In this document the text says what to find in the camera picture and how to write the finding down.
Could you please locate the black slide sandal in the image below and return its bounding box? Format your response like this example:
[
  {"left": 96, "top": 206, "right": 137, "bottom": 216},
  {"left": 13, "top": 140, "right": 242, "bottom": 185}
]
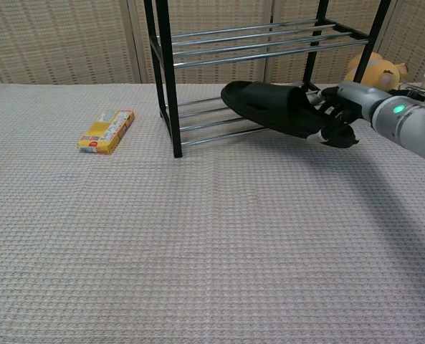
[{"left": 220, "top": 80, "right": 360, "bottom": 149}]

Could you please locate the yellow plush toy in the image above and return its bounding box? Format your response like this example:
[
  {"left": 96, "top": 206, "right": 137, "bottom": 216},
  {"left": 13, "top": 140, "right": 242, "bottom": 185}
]
[{"left": 343, "top": 52, "right": 410, "bottom": 89}]

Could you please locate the yellow cardboard box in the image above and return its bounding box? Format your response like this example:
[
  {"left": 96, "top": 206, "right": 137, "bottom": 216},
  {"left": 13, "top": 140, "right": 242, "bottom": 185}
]
[{"left": 77, "top": 110, "right": 135, "bottom": 156}]

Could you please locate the black metal shoe rack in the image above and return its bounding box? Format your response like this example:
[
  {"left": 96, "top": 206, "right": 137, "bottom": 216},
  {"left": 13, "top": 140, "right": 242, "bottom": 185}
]
[{"left": 143, "top": 0, "right": 392, "bottom": 158}]

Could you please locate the woven folding screen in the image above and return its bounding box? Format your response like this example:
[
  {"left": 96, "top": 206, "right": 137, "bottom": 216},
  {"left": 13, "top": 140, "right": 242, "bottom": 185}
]
[{"left": 0, "top": 0, "right": 425, "bottom": 85}]

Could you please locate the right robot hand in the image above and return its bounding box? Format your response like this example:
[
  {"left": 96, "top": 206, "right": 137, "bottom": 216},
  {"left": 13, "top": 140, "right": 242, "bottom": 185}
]
[{"left": 307, "top": 81, "right": 382, "bottom": 145}]

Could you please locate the beige woven tablecloth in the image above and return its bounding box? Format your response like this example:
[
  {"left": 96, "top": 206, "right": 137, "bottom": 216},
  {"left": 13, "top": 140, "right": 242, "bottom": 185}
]
[{"left": 0, "top": 82, "right": 425, "bottom": 344}]

